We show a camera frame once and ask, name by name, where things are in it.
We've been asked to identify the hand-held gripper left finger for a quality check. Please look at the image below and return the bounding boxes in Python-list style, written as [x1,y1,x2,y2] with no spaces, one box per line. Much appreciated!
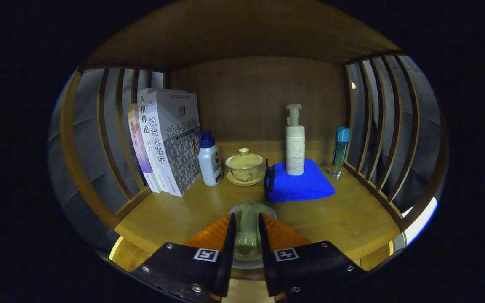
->
[131,213,237,303]

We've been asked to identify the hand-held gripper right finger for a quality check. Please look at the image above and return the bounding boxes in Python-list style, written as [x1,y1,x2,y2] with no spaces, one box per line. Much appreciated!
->
[258,213,367,303]

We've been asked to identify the pale green ceramic ornament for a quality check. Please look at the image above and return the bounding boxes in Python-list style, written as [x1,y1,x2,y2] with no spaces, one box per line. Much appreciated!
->
[229,201,277,270]

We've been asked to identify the wooden countertop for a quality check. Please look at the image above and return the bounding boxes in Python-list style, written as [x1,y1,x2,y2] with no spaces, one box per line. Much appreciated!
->
[114,141,401,280]

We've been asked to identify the wooden cabinet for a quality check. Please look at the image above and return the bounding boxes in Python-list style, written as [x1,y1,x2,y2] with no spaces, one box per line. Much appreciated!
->
[59,2,451,303]

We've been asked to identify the blue folded cloth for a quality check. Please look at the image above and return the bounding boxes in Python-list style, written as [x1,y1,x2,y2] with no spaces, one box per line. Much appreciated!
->
[264,158,336,202]

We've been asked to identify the yellow lidded teacup with saucer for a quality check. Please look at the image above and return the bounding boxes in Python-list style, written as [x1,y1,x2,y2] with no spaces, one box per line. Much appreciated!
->
[225,148,266,186]

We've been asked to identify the white bottle blue cap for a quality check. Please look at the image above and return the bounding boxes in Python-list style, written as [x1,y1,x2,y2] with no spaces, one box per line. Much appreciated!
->
[198,131,223,187]

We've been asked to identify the white pump bottle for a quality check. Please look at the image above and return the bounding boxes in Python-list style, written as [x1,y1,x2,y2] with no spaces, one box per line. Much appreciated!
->
[285,104,306,176]

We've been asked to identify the white grey patterned book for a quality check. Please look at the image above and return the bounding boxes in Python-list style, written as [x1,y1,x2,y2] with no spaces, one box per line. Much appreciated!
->
[146,90,201,197]

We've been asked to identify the clear bottle teal cap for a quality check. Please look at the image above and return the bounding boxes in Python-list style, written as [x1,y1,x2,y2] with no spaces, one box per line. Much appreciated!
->
[329,126,351,180]

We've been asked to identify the purple spine book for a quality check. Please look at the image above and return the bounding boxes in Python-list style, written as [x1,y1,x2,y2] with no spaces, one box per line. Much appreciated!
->
[127,103,162,194]

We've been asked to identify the thin white book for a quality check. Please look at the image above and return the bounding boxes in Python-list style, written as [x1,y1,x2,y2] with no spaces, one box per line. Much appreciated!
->
[137,88,171,194]

